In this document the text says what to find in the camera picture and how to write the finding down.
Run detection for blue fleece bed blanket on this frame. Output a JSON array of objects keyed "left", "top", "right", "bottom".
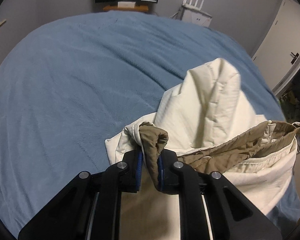
[{"left": 0, "top": 10, "right": 300, "bottom": 238}]

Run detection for black door handle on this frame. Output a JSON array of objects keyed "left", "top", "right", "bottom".
[{"left": 290, "top": 53, "right": 300, "bottom": 65}]

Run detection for cream hooded puffer jacket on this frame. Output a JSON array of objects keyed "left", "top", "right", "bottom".
[{"left": 105, "top": 58, "right": 300, "bottom": 239}]

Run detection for white wifi router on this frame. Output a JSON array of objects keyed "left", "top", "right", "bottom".
[{"left": 182, "top": 0, "right": 204, "bottom": 11}]

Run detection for wooden monitor stand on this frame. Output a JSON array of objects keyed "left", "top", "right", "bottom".
[{"left": 103, "top": 3, "right": 149, "bottom": 13}]

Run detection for white door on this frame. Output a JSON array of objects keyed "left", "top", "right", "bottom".
[{"left": 253, "top": 0, "right": 300, "bottom": 97}]

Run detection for pile of dark clothes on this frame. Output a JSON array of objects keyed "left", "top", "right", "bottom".
[{"left": 279, "top": 70, "right": 300, "bottom": 123}]

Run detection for white box under router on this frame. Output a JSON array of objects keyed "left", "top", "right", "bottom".
[{"left": 177, "top": 7, "right": 212, "bottom": 27}]

